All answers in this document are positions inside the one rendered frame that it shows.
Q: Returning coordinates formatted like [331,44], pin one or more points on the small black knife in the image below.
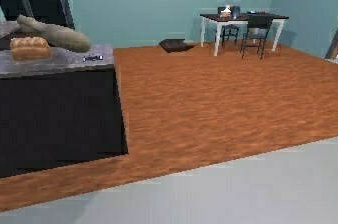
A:
[93,58]

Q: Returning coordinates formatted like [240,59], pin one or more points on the white table with dark top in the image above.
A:
[217,24]

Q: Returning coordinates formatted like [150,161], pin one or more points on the black chair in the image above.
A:
[256,30]
[229,31]

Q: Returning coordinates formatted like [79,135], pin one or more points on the black counter with grey top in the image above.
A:
[47,113]

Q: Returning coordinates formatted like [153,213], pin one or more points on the brown bread loaf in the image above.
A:
[29,48]

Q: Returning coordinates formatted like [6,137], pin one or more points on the dark window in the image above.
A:
[33,10]

